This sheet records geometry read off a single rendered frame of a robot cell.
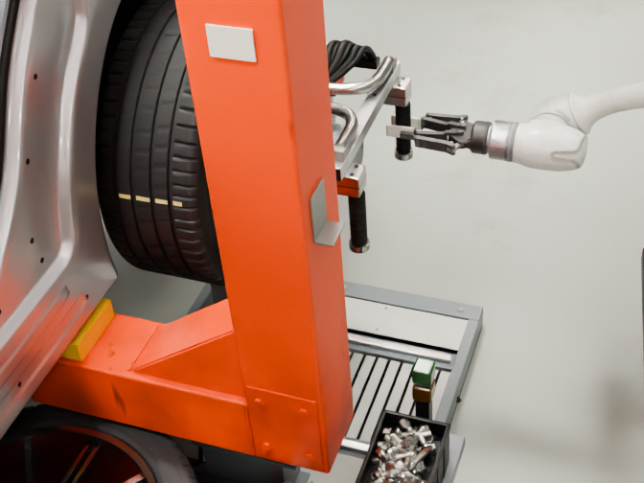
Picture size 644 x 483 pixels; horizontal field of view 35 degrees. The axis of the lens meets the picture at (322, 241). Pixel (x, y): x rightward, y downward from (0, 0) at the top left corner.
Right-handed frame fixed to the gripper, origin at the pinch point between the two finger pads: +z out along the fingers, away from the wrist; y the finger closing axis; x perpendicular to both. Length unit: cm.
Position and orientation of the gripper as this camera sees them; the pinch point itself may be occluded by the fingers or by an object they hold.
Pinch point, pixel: (402, 126)
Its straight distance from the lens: 238.3
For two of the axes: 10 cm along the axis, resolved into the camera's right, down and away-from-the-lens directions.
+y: 3.3, -6.3, 7.0
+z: -9.4, -1.7, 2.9
